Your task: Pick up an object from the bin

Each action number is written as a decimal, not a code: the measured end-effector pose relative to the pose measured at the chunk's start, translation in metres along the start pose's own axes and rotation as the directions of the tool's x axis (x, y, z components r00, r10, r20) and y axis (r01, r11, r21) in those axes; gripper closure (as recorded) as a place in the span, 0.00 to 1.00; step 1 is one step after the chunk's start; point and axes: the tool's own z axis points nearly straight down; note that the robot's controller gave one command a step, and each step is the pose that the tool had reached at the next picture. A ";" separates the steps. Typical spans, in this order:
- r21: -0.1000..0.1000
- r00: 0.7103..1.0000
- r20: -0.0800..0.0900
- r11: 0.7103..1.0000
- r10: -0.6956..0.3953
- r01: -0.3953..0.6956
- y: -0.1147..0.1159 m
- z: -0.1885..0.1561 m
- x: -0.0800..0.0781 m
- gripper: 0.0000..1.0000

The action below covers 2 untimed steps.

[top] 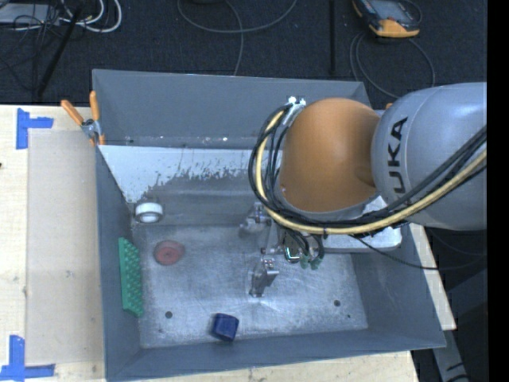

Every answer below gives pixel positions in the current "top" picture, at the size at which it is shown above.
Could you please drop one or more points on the red round disc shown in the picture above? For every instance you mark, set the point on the red round disc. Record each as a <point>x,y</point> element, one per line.
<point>168,252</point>

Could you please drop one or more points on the dark blue cube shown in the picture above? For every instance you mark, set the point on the dark blue cube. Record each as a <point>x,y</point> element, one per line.
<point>224,326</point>

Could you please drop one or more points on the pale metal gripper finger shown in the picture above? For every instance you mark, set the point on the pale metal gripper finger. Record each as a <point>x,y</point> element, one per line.
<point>254,221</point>
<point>263,277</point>

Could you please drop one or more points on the white tape roll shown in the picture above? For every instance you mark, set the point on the white tape roll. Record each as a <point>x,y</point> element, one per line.
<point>148,209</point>

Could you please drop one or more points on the green studded flat block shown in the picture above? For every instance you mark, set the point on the green studded flat block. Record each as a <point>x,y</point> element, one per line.
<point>132,281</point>

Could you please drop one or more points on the grey metal bin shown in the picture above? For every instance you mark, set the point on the grey metal bin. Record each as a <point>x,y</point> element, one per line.
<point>222,289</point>

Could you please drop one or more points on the pale wood flat board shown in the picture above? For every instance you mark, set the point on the pale wood flat board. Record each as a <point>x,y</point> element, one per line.
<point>59,253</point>

